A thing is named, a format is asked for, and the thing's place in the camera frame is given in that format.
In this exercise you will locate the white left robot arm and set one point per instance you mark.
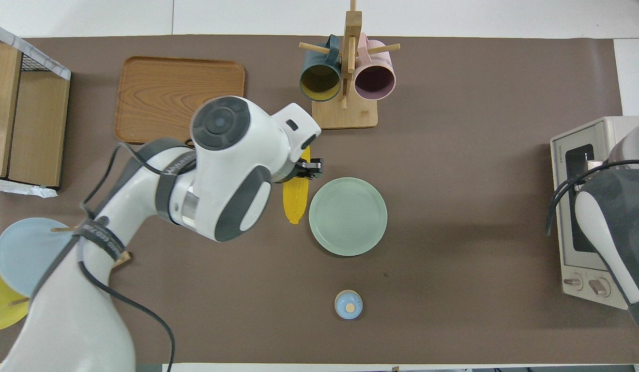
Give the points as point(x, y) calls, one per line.
point(237, 170)

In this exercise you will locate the wooden plate rack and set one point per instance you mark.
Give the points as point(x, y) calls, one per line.
point(122, 258)

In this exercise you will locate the pink mug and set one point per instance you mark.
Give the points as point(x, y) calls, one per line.
point(374, 80)

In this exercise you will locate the small blue lid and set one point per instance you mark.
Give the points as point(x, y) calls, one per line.
point(348, 305)

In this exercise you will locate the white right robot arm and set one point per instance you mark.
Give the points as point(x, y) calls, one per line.
point(624, 232)

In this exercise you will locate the white toaster oven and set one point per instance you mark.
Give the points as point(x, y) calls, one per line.
point(557, 217)

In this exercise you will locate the wooden mug tree stand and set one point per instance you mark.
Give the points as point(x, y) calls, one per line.
point(345, 116)

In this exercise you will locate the brown table mat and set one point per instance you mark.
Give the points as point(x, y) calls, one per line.
point(454, 232)

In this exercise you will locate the light blue plate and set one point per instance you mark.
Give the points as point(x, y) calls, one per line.
point(25, 258)

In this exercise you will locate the wooden serving tray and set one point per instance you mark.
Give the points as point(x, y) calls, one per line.
point(159, 88)

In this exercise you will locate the yellow corn cob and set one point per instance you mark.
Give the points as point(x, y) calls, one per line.
point(296, 201)

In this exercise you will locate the dark teal mug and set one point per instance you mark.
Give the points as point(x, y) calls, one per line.
point(319, 82)

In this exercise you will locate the green plate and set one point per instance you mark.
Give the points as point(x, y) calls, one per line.
point(348, 217)

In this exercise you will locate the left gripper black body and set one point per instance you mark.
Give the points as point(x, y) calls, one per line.
point(293, 173)

